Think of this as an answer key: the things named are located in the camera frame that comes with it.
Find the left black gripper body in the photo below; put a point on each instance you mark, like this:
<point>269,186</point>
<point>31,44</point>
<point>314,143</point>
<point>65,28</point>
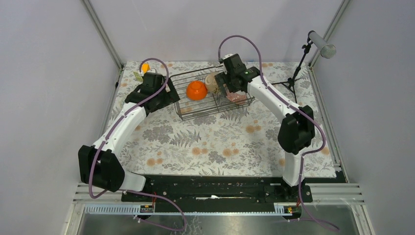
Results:
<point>165,98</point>

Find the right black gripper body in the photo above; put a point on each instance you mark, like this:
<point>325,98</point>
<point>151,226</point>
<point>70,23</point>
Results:
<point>224,78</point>

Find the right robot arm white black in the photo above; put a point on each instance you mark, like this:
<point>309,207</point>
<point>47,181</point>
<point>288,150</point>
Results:
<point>296,127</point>

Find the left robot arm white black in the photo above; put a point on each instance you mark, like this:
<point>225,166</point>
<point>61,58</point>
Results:
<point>99,165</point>

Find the orange yellow block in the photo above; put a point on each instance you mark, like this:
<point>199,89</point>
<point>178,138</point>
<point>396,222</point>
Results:
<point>145,67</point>

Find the pink speckled bowl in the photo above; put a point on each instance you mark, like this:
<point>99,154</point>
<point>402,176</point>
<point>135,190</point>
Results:
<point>236,98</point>

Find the beige bowl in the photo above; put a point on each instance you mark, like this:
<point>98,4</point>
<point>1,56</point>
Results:
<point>211,84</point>

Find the orange bowl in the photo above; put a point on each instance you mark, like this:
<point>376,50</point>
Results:
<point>196,90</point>

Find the black microphone tripod stand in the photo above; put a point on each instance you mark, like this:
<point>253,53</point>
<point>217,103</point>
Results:
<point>290,82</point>

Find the floral patterned table mat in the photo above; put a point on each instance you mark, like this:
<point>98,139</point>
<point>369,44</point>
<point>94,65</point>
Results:
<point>239,142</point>

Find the silver microphone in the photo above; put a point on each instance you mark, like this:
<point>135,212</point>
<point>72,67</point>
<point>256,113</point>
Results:
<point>327,50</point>

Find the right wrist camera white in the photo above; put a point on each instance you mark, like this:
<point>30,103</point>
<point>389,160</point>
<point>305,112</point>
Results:
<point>226,57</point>

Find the black wire dish rack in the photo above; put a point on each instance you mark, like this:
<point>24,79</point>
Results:
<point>213,103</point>

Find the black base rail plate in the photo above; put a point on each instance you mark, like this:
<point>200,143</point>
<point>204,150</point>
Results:
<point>219,193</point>

